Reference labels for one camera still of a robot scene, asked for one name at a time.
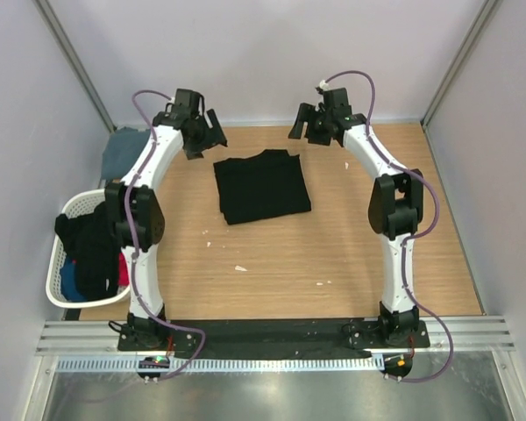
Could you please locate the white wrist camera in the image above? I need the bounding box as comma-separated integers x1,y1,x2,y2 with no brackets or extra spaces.
166,97,175,111
316,80,330,95

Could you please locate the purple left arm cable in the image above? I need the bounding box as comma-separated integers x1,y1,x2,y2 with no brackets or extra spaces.
124,89,207,381

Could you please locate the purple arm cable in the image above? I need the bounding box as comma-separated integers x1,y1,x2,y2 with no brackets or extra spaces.
322,69,455,385
124,89,207,381

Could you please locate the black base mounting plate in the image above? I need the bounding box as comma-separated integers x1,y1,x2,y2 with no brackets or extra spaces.
108,318,430,360

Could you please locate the slotted cable duct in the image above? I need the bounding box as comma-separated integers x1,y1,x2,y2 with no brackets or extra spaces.
56,354,384,374

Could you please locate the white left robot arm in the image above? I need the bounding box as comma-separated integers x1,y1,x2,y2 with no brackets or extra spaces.
104,89,227,351

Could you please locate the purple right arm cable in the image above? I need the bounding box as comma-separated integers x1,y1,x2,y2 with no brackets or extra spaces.
322,69,455,385

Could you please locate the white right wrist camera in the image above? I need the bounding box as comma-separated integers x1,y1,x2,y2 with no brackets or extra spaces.
316,80,330,95

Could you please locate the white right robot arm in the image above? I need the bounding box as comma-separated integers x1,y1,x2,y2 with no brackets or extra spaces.
288,87,423,347

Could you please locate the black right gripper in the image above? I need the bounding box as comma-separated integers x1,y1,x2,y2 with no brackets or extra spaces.
288,103,331,147

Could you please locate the black t-shirt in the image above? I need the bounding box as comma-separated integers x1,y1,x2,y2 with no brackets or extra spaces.
213,149,312,225

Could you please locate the folded teal t-shirt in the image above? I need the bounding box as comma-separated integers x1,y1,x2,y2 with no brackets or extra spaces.
101,127,150,181

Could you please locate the blue garment in basket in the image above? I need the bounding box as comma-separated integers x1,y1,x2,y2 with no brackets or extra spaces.
60,259,86,303

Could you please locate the pink garment in basket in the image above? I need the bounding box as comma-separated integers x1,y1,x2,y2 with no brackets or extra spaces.
118,253,130,287

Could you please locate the black clothes pile in basket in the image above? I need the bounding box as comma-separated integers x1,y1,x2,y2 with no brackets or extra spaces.
54,202,120,302

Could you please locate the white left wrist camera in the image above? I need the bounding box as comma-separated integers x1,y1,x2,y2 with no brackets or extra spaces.
166,97,175,111

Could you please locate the white laundry basket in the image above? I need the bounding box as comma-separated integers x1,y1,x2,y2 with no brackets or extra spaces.
46,189,130,309

